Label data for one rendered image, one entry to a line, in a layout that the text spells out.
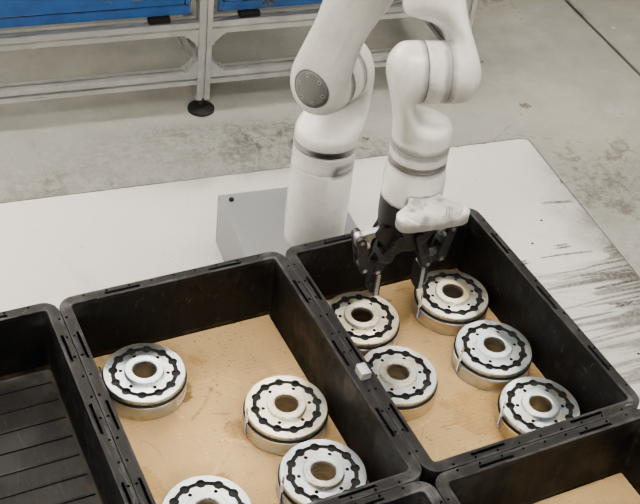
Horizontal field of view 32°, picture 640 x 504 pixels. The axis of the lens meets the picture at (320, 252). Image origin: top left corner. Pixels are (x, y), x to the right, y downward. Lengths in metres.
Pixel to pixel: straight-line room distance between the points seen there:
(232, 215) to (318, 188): 0.19
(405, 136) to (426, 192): 0.08
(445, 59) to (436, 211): 0.18
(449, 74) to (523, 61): 2.65
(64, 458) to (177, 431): 0.14
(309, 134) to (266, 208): 0.22
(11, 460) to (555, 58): 2.91
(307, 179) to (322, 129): 0.08
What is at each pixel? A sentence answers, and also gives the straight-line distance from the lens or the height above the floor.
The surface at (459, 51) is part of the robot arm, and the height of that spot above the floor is 1.28.
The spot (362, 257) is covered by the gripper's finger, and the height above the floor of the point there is 0.99.
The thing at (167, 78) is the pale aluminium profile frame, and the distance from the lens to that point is 3.32.
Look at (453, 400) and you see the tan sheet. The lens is 1.48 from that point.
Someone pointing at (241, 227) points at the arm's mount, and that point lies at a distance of 1.73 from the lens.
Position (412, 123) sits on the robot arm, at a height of 1.19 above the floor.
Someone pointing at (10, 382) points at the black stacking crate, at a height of 0.83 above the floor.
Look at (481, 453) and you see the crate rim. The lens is 1.29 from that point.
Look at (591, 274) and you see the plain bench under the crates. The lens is 1.93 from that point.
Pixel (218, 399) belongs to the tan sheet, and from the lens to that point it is 1.43.
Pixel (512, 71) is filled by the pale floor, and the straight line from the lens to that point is 3.84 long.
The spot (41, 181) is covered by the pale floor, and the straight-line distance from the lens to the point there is 3.14.
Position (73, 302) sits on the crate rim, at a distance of 1.41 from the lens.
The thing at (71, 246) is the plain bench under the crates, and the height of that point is 0.70.
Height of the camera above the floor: 1.89
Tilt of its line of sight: 40 degrees down
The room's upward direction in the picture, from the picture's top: 8 degrees clockwise
